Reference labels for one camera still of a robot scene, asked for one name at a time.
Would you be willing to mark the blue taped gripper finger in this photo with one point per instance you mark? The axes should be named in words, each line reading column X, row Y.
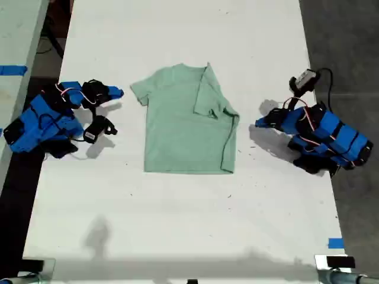
column 115, row 90
column 271, row 114
column 111, row 97
column 263, row 123

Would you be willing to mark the pale green T-shirt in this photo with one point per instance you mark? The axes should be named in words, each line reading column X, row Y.
column 177, row 127

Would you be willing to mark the blue and black arm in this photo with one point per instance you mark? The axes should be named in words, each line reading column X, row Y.
column 38, row 124
column 334, row 136

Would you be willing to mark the long blue tape strip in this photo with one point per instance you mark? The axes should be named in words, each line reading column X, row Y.
column 13, row 70

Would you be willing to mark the pale side table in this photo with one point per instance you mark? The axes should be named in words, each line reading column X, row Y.
column 16, row 44

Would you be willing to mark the small blue tape piece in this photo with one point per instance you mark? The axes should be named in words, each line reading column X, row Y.
column 336, row 243

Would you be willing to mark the shiny metal plate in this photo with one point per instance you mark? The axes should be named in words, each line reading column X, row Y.
column 320, row 262
column 49, row 264

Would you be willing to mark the small black box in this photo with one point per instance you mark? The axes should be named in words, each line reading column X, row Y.
column 32, row 265
column 340, row 261

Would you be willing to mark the grey metal pipe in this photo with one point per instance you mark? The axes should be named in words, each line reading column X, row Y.
column 346, row 278
column 20, row 279

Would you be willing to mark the short black camera stalk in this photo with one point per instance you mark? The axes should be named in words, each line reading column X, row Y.
column 297, row 99
column 95, row 112

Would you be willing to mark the black camera box white label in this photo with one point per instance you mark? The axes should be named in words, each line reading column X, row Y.
column 96, row 130

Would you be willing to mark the black camera box grey face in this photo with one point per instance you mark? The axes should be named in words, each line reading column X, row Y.
column 306, row 79

